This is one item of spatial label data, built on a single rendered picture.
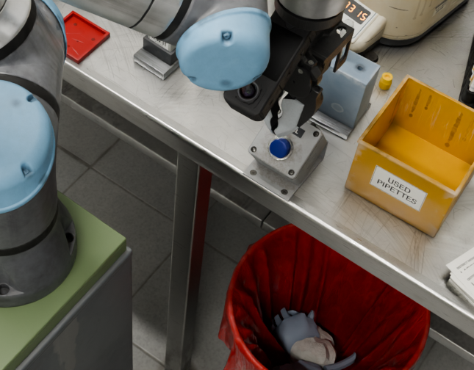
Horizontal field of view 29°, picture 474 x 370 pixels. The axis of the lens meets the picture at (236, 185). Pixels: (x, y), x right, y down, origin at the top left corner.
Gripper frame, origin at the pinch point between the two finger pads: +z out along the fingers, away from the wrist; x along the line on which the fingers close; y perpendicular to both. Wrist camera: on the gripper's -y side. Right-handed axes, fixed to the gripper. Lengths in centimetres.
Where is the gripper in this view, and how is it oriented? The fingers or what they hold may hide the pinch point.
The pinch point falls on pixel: (274, 131)
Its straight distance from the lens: 107.8
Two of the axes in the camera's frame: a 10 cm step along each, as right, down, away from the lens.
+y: 5.9, -6.4, 5.0
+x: -8.0, -5.3, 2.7
